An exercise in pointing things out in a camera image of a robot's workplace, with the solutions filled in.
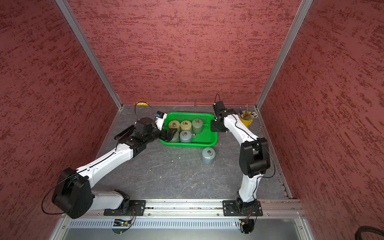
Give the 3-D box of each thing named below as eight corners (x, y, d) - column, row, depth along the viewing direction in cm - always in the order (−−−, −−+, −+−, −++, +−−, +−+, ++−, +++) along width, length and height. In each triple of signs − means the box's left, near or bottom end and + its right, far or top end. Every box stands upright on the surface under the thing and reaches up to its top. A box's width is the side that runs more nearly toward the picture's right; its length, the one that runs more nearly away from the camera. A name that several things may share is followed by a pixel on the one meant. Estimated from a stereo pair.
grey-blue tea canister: (202, 164, 92) (203, 157, 84) (202, 153, 96) (202, 146, 89) (214, 164, 92) (215, 157, 84) (213, 153, 96) (214, 146, 89)
